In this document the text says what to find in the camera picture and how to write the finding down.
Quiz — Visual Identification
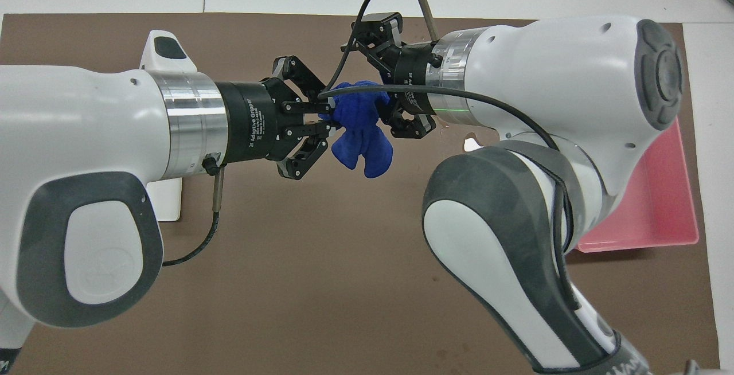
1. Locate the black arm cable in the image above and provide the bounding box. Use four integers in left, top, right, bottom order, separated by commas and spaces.
162, 156, 225, 267
317, 0, 581, 314

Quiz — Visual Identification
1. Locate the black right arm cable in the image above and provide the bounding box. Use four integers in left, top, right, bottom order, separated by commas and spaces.
317, 0, 581, 314

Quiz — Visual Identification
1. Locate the blue towel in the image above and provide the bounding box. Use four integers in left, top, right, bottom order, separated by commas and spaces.
318, 80, 395, 179

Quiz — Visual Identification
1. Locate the brown table mat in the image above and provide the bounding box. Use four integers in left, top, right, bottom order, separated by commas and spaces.
0, 13, 722, 375

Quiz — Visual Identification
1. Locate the pink plastic bin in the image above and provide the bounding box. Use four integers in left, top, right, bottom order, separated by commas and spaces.
575, 116, 700, 253

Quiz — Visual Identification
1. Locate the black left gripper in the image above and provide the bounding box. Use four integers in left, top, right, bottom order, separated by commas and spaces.
216, 55, 334, 181

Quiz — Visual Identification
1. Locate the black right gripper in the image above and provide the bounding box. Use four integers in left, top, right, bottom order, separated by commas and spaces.
342, 12, 452, 140

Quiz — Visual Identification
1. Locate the white rectangular tray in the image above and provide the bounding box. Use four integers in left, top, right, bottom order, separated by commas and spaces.
146, 177, 184, 222

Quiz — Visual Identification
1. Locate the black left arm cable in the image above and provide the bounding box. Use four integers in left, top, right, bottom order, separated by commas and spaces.
162, 156, 225, 267

